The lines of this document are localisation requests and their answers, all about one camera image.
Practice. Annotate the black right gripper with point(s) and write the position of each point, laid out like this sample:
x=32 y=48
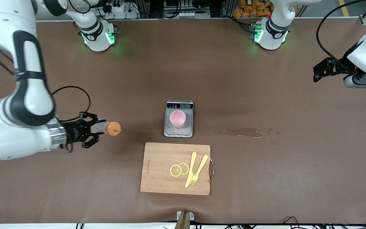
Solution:
x=74 y=133

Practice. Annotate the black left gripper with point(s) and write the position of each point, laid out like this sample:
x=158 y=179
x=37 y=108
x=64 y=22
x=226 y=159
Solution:
x=338 y=67

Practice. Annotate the translucent squeeze bottle orange cap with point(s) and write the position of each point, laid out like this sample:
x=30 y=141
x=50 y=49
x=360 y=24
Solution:
x=113 y=128

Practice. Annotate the pink cup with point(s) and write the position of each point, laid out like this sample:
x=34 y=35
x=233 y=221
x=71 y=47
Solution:
x=177 y=118

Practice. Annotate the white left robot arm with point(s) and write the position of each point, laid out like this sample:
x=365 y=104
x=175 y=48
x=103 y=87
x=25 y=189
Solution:
x=273 y=31

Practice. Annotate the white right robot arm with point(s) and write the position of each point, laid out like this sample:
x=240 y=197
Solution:
x=21 y=136

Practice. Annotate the wooden cutting board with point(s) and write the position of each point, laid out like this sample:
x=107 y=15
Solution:
x=160 y=171

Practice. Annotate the silver digital kitchen scale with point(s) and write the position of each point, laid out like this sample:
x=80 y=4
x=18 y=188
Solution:
x=179 y=133

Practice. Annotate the large lemon slice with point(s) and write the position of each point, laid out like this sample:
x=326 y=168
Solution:
x=175 y=171

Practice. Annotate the orange bread pile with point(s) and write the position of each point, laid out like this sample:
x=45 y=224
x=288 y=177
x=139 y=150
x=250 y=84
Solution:
x=249 y=8

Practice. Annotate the small lemon slice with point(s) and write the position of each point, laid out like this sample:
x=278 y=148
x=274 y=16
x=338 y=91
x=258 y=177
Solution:
x=185 y=168

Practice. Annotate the spilled liquid puddle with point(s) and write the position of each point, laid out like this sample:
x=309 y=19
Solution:
x=243 y=132

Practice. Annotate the yellow plastic knife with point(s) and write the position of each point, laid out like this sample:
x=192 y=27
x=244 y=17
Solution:
x=191 y=168

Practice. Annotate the yellow plastic fork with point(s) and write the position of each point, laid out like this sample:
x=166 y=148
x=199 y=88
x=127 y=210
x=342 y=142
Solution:
x=200 y=168

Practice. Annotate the brown table mat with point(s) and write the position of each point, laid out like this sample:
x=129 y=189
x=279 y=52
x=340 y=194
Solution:
x=265 y=175

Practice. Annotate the white power strip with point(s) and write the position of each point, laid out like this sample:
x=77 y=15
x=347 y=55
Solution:
x=119 y=9
x=189 y=14

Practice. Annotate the metal table edge bracket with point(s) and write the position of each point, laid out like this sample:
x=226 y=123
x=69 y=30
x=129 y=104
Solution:
x=184 y=219

